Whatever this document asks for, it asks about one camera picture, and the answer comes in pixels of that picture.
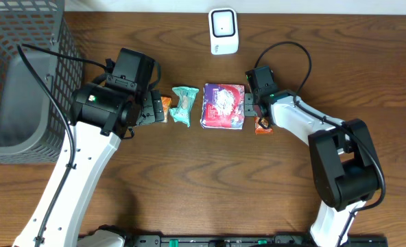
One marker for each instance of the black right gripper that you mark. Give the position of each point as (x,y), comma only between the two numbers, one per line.
(247,103)

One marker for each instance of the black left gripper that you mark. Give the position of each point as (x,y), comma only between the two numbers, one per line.
(157,110)

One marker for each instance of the orange white snack packet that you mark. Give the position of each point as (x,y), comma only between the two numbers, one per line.
(166,102)

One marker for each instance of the purple red snack bag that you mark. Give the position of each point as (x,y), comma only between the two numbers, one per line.
(223,106)

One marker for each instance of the teal snack packet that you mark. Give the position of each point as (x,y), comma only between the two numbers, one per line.
(187,96)

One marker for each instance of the red Top chocolate bar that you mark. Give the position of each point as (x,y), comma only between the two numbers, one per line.
(261,126)

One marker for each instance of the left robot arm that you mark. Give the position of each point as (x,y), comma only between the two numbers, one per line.
(102,114)

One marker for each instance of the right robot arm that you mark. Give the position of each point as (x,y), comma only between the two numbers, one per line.
(345,166)

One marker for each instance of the white barcode scanner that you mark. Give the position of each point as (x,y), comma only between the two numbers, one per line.
(223,30)

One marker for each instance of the grey plastic mesh basket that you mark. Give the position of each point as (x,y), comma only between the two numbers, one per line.
(31,130)

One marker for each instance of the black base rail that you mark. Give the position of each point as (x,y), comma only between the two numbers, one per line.
(226,241)

